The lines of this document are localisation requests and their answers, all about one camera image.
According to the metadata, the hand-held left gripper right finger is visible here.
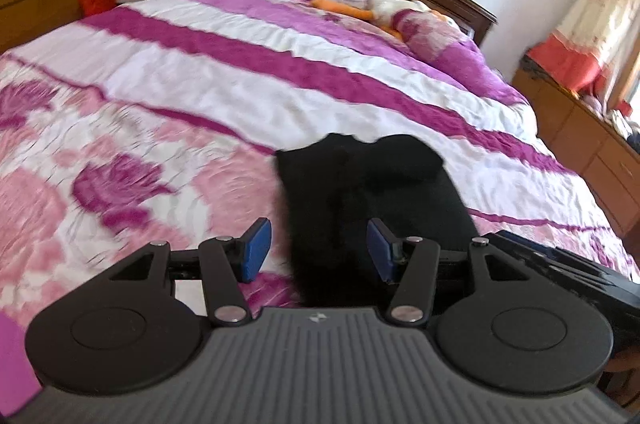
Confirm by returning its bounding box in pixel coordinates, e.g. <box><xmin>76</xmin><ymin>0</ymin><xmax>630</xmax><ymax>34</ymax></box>
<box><xmin>366</xmin><ymin>217</ymin><xmax>531</xmax><ymax>326</ymax></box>

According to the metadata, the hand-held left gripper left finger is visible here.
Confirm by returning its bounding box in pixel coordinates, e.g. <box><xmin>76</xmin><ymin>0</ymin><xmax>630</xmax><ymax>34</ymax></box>
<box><xmin>107</xmin><ymin>217</ymin><xmax>273</xmax><ymax>326</ymax></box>

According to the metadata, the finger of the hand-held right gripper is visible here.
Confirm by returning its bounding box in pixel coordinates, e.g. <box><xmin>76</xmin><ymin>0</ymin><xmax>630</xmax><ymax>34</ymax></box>
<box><xmin>487</xmin><ymin>230</ymin><xmax>608</xmax><ymax>292</ymax></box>

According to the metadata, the black garment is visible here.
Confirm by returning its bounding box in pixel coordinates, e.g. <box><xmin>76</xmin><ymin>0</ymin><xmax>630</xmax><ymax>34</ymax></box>
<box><xmin>274</xmin><ymin>133</ymin><xmax>481</xmax><ymax>307</ymax></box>

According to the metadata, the wooden dresser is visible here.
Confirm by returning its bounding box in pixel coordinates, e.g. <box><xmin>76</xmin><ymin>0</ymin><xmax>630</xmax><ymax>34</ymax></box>
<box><xmin>510</xmin><ymin>64</ymin><xmax>640</xmax><ymax>235</ymax></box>

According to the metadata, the floral purple white bedspread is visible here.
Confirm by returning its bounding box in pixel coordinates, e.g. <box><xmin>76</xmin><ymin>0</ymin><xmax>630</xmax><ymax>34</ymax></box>
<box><xmin>0</xmin><ymin>0</ymin><xmax>640</xmax><ymax>405</ymax></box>

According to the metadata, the purple floral pillow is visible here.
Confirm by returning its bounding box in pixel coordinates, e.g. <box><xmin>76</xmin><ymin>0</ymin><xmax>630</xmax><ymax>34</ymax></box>
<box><xmin>392</xmin><ymin>7</ymin><xmax>531</xmax><ymax>105</ymax></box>

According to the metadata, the white orange plush toy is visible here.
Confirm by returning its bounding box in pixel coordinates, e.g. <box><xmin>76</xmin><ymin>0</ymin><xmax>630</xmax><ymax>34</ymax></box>
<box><xmin>311</xmin><ymin>0</ymin><xmax>461</xmax><ymax>42</ymax></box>

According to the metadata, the floral curtain with red hem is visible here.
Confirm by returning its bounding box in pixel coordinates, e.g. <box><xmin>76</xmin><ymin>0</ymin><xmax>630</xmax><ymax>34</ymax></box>
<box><xmin>527</xmin><ymin>0</ymin><xmax>640</xmax><ymax>105</ymax></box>

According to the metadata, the red paper bag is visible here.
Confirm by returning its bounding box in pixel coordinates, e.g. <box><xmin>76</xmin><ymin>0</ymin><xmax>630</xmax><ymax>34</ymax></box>
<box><xmin>79</xmin><ymin>0</ymin><xmax>117</xmax><ymax>19</ymax></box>

